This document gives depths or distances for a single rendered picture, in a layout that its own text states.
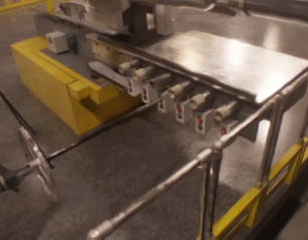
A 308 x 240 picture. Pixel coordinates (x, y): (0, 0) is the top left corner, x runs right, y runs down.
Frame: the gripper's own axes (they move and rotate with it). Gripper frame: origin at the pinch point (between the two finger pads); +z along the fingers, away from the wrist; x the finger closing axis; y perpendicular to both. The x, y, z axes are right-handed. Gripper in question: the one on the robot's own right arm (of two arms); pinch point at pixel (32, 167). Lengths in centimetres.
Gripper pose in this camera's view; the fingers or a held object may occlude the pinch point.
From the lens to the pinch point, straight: 135.9
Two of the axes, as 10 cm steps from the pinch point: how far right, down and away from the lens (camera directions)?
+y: 3.1, 9.1, 2.6
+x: 5.7, 0.3, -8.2
